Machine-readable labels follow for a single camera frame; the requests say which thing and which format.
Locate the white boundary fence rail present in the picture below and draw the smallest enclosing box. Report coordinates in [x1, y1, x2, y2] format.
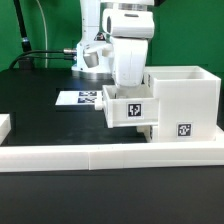
[0, 114, 224, 172]

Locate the white front drawer box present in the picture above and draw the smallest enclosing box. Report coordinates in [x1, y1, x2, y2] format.
[136, 125, 158, 143]

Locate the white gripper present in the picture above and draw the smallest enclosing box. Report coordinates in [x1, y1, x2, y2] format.
[83, 8, 155, 88]

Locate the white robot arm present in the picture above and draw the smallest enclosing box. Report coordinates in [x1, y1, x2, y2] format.
[72, 0, 156, 88]

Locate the black cable with connector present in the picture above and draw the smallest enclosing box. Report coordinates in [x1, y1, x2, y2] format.
[9, 48, 78, 70]

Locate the white marker sheet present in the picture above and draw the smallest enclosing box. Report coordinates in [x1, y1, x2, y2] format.
[56, 90, 102, 106]

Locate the white drawer box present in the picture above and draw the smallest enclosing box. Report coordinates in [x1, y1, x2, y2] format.
[136, 125, 158, 143]
[95, 84, 159, 128]

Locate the white drawer cabinet frame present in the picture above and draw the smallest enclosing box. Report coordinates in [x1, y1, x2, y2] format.
[144, 66, 221, 143]

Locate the black pole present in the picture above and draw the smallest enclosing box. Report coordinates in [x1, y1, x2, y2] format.
[13, 0, 31, 52]

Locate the white thin cable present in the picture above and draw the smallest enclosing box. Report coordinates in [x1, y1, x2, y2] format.
[35, 0, 49, 69]

